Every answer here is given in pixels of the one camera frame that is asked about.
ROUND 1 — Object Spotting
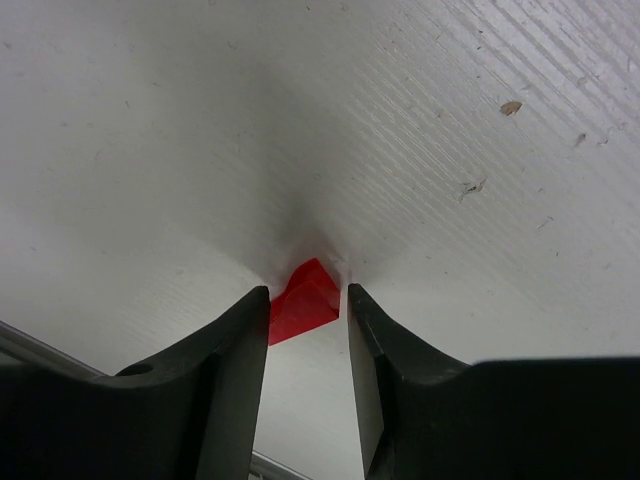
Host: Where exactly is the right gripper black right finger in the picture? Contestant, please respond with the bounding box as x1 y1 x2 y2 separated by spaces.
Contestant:
348 283 639 479

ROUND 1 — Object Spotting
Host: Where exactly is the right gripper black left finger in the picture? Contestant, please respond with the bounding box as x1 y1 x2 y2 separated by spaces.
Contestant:
1 286 270 479

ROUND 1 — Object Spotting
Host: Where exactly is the small red lego wedge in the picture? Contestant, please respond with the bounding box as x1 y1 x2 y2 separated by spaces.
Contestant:
268 258 341 346

